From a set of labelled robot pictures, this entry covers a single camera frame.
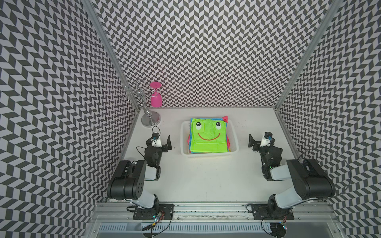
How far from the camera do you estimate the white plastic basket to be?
0.88 m

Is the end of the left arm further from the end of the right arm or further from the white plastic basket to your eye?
the end of the right arm

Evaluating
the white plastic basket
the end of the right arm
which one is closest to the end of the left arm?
the white plastic basket
